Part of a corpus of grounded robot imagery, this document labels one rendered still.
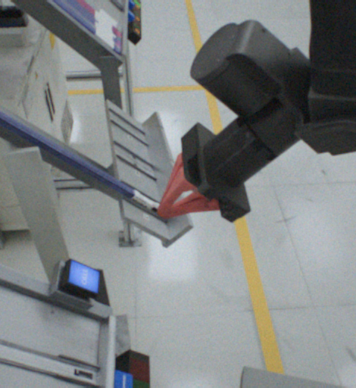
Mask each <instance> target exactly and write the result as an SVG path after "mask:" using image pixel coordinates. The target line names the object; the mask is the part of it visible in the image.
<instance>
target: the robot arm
mask: <svg viewBox="0 0 356 388"><path fill-rule="evenodd" d="M309 6H310V17H311V34H310V43H309V59H308V58H306V55H305V54H304V53H303V52H302V51H301V50H300V49H299V48H298V47H296V48H292V49H290V48H289V47H287V46H286V44H284V43H283V42H282V41H280V40H279V39H278V38H277V37H276V36H275V35H273V34H272V33H271V32H270V31H269V30H268V29H267V28H266V27H265V26H264V25H262V24H261V22H259V21H257V20H253V19H248V20H244V21H243V22H241V23H240V24H238V25H237V24H236V22H230V23H228V24H226V25H224V26H222V27H220V28H219V29H218V30H216V31H215V32H214V34H213V35H212V36H211V37H210V38H208V39H207V40H206V41H205V43H204V45H203V46H202V47H201V48H200V50H199V51H198V52H197V54H196V55H195V58H194V60H193V62H192V66H191V70H190V76H191V78H192V79H193V80H194V81H195V82H196V83H198V84H200V85H201V86H202V87H204V89H205V90H206V91H208V92H209V93H210V94H212V95H213V96H214V97H215V98H216V99H217V100H218V101H219V102H221V103H223V104H224V105H225V106H227V107H228V109H229V110H230V111H232V112H233V113H234V114H236V115H237V117H236V118H235V119H234V120H233V121H231V122H230V123H229V124H228V125H227V126H226V127H224V128H223V129H222V130H221V131H220V132H219V133H218V134H217V135H215V134H214V133H212V132H211V130H209V129H208V128H207V127H205V126H204V125H202V124H201V123H199V122H197V123H196V124H195V125H194V126H193V127H191V128H190V129H189V130H188V132H186V133H185V134H184V135H183V136H182V137H181V146H182V151H181V153H180V154H179V155H178V156H177V157H176V160H175V163H174V166H173V170H172V172H171V175H170V179H169V182H168V184H167V187H166V189H165V191H164V194H163V196H162V199H161V202H160V205H159V206H158V215H160V216H162V217H164V218H170V217H176V216H180V215H183V214H190V213H197V212H207V211H220V216H222V217H223V218H225V220H226V221H229V222H230V223H234V222H235V221H237V220H238V218H241V217H244V216H245V215H247V214H248V213H249V212H251V207H250V204H249V200H248V194H247V191H246V188H245V182H246V181H247V180H249V179H250V178H252V177H253V176H255V174H256V173H258V172H259V171H261V170H262V169H263V168H265V167H266V166H267V165H269V163H270V162H272V161H273V160H276V159H277V158H278V157H279V156H281V155H282V154H283V153H284V152H286V151H287V150H289V149H290V148H291V147H293V146H294V145H295V144H297V143H298V142H299V141H300V140H302V141H303V142H304V143H305V144H306V145H307V146H309V147H310V148H311V149H313V150H314V151H315V152H316V153H317V155H320V153H325V152H329V153H330V154H331V156H337V155H346V153H351V152H356V0H309ZM188 191H193V192H192V193H191V194H189V195H187V196H186V197H185V198H184V199H182V200H180V201H178V202H175V201H176V200H177V199H178V198H179V197H180V196H181V195H182V193H183V192H188ZM174 202H175V203H174Z"/></svg>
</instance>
